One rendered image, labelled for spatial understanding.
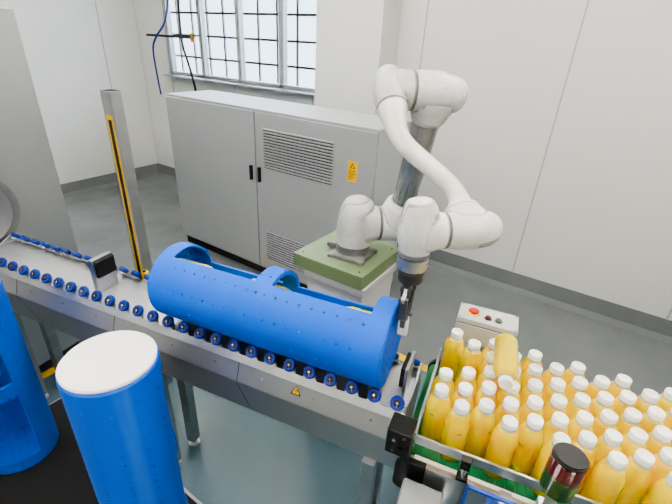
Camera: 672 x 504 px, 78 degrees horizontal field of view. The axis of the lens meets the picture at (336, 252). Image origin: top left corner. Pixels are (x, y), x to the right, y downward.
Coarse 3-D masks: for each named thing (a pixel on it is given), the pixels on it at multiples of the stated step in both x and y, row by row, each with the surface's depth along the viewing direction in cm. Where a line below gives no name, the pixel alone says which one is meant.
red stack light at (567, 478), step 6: (552, 450) 80; (552, 456) 79; (552, 462) 79; (552, 468) 79; (558, 468) 78; (564, 468) 77; (552, 474) 79; (558, 474) 78; (564, 474) 77; (570, 474) 76; (576, 474) 76; (582, 474) 76; (558, 480) 78; (564, 480) 78; (570, 480) 77; (576, 480) 77; (582, 480) 78; (570, 486) 78; (576, 486) 78
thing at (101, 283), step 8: (96, 256) 173; (104, 256) 175; (112, 256) 176; (88, 264) 171; (96, 264) 170; (104, 264) 174; (112, 264) 177; (96, 272) 172; (104, 272) 174; (112, 272) 180; (96, 280) 174; (104, 280) 177; (112, 280) 181; (96, 288) 176; (104, 288) 178
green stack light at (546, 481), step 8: (544, 472) 82; (544, 480) 82; (552, 480) 79; (544, 488) 82; (552, 488) 80; (560, 488) 79; (568, 488) 78; (576, 488) 78; (552, 496) 80; (560, 496) 79; (568, 496) 79
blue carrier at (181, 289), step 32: (160, 256) 148; (192, 256) 164; (160, 288) 144; (192, 288) 140; (224, 288) 136; (256, 288) 134; (288, 288) 157; (192, 320) 145; (224, 320) 136; (256, 320) 131; (288, 320) 127; (320, 320) 124; (352, 320) 122; (384, 320) 120; (288, 352) 131; (320, 352) 125; (352, 352) 120; (384, 352) 120
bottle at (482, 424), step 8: (472, 416) 113; (480, 416) 111; (488, 416) 110; (472, 424) 113; (480, 424) 111; (488, 424) 110; (472, 432) 113; (480, 432) 112; (488, 432) 111; (472, 440) 114; (480, 440) 113; (488, 440) 113; (464, 448) 118; (472, 448) 115; (480, 448) 114; (480, 456) 116
